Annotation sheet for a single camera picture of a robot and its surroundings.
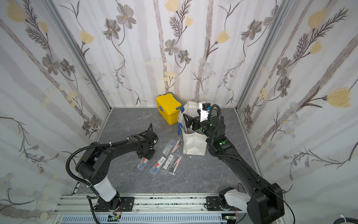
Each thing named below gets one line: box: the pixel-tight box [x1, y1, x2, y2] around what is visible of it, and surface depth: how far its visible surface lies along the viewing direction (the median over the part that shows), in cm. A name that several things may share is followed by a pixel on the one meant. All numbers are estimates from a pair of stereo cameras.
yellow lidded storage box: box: [156, 91, 184, 126], surface depth 106 cm
